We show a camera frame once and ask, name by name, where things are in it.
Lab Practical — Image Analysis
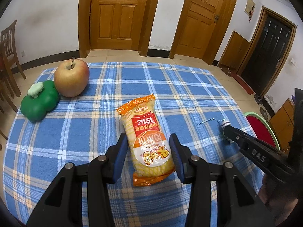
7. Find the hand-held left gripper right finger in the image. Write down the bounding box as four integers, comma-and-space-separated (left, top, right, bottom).
169, 134, 276, 227

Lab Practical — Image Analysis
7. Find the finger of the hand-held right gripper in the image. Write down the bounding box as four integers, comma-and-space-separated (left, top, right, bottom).
223, 125, 257, 152

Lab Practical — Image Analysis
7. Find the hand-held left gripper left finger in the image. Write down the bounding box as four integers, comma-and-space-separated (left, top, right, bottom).
26, 132, 130, 227

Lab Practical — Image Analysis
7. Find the small charm with bead chain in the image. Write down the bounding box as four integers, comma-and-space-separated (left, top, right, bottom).
197, 118, 232, 133

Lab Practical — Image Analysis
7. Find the red bin with green rim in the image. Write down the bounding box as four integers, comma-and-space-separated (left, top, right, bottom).
244, 112, 282, 151

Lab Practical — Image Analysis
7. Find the orange yellow snack packet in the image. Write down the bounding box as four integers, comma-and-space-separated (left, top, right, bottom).
116, 94, 176, 188

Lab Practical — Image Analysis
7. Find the person's right hand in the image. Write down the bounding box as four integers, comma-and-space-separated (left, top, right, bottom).
259, 173, 299, 209

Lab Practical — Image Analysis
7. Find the pair of grey shoes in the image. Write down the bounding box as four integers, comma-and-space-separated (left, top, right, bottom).
259, 106, 271, 121

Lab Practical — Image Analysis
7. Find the blue plaid tablecloth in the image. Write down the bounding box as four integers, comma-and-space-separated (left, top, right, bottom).
3, 62, 267, 227

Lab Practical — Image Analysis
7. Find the wooden cabinet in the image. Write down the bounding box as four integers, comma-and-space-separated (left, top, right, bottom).
269, 98, 297, 152

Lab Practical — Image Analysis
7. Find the red doormat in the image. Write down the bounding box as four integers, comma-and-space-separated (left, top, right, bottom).
230, 72, 255, 95

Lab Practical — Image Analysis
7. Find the dark entrance door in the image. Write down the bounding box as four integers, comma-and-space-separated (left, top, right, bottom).
237, 7, 297, 98

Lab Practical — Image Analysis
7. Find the red yellow apple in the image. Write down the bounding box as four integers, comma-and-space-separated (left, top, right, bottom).
54, 56, 90, 97

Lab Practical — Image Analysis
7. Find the green toy bell pepper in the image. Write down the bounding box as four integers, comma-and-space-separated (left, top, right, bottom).
20, 80, 60, 122

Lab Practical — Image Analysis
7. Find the brown wooden door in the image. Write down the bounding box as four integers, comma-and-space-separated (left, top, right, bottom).
169, 0, 241, 65
79, 0, 163, 58

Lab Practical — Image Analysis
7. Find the wooden chair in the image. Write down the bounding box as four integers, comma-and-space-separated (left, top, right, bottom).
0, 19, 27, 113

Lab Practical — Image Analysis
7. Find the wooden wall panel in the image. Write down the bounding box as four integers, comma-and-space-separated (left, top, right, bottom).
218, 30, 251, 68

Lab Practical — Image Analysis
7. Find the wall electrical box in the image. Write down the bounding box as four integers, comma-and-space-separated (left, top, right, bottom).
245, 0, 256, 16

